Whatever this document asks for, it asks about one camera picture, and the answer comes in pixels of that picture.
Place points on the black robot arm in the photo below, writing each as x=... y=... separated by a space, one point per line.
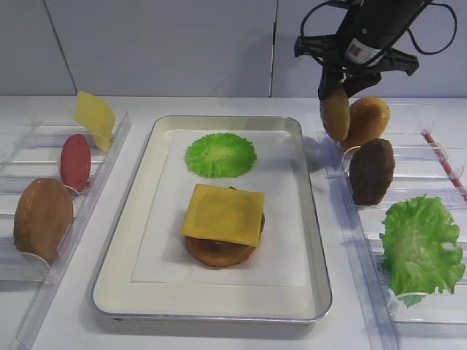
x=376 y=24

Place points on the bottom burger bun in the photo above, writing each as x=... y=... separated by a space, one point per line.
x=218 y=254

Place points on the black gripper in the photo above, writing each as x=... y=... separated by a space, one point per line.
x=358 y=76

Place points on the yellow cheese slice in rack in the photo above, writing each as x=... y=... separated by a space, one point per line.
x=96 y=115

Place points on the clear acrylic rack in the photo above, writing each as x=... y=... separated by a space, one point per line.
x=28 y=282
x=439 y=320

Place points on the brown meat patty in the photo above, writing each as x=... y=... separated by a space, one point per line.
x=371 y=172

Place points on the cream metal tray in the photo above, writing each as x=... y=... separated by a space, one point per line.
x=117 y=295

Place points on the red tomato slice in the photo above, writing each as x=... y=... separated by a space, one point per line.
x=75 y=162

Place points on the sesame bun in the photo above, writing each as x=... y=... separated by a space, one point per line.
x=335 y=114

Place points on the golden bun right rack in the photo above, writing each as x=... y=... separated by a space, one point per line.
x=369 y=117

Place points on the round green lettuce disc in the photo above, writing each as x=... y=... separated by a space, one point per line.
x=220 y=155

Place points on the clear right acrylic rack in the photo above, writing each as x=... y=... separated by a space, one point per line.
x=439 y=320

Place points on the clear left acrylic rack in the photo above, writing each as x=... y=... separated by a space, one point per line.
x=28 y=282

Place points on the orange cheese slice on burger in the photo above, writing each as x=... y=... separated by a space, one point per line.
x=224 y=214

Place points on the green lettuce leaf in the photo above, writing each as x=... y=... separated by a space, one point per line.
x=421 y=249

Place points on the brown bun left rack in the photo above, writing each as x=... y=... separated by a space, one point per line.
x=42 y=217

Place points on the white paper liner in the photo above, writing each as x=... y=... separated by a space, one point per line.
x=279 y=260

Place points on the red rail strip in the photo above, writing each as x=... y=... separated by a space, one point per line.
x=443 y=160

